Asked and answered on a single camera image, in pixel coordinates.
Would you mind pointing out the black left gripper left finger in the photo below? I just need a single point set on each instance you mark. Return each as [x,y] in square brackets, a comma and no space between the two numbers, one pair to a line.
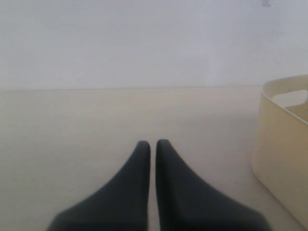
[120,205]

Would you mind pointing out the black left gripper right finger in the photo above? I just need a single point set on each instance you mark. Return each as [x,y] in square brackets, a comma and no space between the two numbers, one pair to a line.
[188,203]

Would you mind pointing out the white plastic bin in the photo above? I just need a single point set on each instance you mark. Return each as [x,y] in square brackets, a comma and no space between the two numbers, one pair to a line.
[280,158]

